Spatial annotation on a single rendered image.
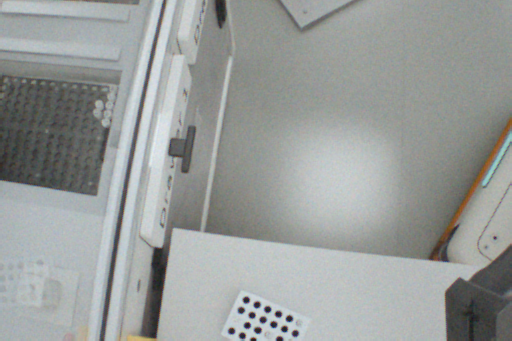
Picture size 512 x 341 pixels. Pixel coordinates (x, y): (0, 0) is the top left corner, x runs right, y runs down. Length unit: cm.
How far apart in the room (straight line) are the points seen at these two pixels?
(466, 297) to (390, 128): 143
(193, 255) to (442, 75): 119
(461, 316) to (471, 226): 109
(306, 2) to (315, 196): 59
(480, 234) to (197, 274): 82
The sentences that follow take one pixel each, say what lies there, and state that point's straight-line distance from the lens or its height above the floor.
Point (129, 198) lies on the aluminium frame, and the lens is 97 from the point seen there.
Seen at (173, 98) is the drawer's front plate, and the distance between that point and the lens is 106.
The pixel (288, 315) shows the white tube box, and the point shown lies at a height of 76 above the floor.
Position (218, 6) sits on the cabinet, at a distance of 159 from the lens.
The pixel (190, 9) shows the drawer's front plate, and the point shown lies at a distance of 112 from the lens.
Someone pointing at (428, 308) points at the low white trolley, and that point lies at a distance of 119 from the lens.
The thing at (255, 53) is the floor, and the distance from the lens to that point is 209.
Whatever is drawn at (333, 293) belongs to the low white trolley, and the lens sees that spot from 116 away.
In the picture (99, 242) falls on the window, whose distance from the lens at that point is 87.
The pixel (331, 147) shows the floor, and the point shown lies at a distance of 200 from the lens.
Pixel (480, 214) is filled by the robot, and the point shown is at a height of 28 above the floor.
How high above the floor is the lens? 192
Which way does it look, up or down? 75 degrees down
